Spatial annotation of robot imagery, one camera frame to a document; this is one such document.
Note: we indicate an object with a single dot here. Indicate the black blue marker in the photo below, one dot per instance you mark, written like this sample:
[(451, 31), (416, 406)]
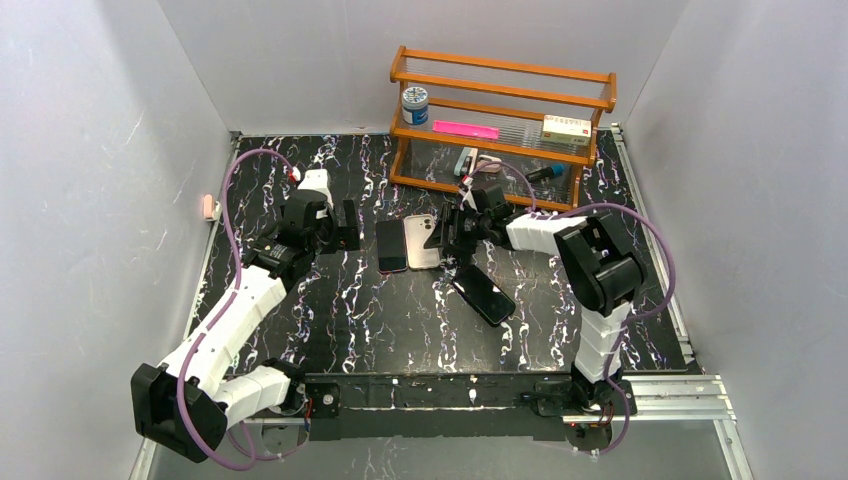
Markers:
[(549, 172)]

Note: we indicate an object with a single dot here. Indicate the pink wall hook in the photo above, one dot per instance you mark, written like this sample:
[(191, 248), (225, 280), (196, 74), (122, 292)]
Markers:
[(211, 209)]

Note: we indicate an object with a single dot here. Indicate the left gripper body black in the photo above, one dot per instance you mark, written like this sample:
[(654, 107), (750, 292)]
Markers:
[(334, 225)]

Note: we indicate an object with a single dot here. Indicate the white red medicine box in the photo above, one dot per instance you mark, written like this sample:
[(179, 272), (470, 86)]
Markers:
[(566, 130)]

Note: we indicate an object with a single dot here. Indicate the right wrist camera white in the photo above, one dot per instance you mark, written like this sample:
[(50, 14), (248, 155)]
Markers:
[(466, 200)]

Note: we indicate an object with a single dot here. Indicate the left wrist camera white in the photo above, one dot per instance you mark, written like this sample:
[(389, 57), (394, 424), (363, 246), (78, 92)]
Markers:
[(317, 180)]

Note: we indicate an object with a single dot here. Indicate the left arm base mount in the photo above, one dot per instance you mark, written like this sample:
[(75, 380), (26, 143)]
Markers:
[(283, 429)]

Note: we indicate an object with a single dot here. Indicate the pink tape dispenser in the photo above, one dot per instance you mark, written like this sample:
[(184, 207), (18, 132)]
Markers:
[(489, 164)]

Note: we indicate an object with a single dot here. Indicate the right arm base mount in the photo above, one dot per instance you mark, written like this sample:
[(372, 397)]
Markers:
[(596, 415)]

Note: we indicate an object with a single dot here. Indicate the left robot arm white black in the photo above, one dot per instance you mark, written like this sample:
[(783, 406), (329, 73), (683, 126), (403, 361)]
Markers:
[(185, 403)]

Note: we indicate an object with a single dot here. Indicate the white blue jar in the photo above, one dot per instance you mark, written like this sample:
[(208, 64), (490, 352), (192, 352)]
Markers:
[(414, 105)]

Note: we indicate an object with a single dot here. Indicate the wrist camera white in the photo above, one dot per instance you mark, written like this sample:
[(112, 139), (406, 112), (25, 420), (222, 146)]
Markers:
[(466, 200), (317, 180)]

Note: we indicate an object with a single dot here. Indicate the grey stapler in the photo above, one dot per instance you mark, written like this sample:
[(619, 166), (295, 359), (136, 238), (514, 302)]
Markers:
[(466, 162)]

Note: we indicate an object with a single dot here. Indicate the pink flat ruler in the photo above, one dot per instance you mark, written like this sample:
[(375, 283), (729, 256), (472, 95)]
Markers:
[(466, 130)]

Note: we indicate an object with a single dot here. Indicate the orange wooden shelf rack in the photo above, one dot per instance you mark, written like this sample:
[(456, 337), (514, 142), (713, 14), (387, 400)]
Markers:
[(511, 96)]

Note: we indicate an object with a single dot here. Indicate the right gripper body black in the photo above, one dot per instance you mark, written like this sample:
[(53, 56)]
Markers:
[(465, 234)]

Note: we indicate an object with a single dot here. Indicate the aluminium frame rail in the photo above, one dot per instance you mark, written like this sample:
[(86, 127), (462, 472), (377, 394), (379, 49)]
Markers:
[(665, 397)]

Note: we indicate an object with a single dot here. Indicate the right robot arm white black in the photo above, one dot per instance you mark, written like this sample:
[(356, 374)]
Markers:
[(604, 274)]

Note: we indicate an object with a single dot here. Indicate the phone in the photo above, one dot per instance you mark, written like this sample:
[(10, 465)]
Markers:
[(391, 246), (485, 297)]

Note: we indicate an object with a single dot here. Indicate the beige phone case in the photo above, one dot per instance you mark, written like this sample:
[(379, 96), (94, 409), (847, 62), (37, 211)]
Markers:
[(417, 230)]

